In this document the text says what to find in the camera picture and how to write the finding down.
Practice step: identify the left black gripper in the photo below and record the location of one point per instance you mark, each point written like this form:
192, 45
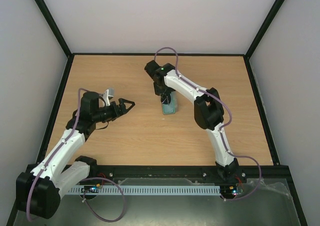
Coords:
117, 114

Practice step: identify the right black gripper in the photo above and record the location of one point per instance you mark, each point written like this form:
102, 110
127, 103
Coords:
164, 93

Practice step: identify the grey felt glasses case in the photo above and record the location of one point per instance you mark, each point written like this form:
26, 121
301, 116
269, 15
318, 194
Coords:
172, 108

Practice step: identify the black round sunglasses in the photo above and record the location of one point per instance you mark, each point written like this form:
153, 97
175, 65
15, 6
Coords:
166, 98

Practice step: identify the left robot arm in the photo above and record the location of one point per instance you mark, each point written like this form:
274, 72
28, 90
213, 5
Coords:
39, 191

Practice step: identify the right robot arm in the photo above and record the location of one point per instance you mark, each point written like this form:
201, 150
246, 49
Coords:
208, 111

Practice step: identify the clear plastic sheet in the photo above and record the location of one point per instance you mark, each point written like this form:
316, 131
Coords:
269, 203

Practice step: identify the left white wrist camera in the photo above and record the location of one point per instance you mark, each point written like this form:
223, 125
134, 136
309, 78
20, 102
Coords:
107, 95

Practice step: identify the black cage frame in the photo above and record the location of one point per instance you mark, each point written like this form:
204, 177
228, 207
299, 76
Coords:
275, 171

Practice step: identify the light blue slotted cable duct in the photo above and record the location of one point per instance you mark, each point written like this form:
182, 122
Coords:
146, 190

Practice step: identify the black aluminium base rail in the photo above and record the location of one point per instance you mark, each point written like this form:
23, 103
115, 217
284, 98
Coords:
201, 174

